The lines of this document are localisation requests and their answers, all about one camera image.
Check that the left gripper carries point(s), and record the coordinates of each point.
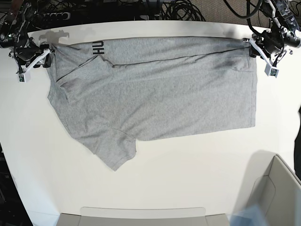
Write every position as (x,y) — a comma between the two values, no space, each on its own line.
(272,42)

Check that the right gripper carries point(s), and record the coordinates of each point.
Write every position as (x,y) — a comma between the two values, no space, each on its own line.
(27,54)

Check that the grey T-shirt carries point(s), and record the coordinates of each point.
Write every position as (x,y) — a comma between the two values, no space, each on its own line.
(110,93)

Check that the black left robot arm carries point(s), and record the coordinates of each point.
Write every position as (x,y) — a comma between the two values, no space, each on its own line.
(281,18)

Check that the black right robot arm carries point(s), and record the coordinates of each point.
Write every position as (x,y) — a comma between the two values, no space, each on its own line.
(14,34)

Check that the grey cardboard box right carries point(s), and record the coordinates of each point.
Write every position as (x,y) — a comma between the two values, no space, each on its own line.
(277,195)

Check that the grey cardboard box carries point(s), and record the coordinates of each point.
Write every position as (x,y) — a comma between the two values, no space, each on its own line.
(277,195)
(138,217)

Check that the grey cardboard box bottom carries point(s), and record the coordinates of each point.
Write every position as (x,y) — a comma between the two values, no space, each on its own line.
(138,217)

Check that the blue cloth in corner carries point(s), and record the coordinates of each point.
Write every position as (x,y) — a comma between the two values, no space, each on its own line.
(254,215)

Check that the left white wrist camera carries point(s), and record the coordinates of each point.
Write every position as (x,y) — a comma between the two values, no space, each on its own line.
(270,70)

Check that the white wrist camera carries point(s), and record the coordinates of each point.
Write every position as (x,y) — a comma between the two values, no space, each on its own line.
(270,70)
(24,74)

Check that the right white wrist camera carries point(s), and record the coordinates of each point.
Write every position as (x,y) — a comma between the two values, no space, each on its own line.
(24,74)

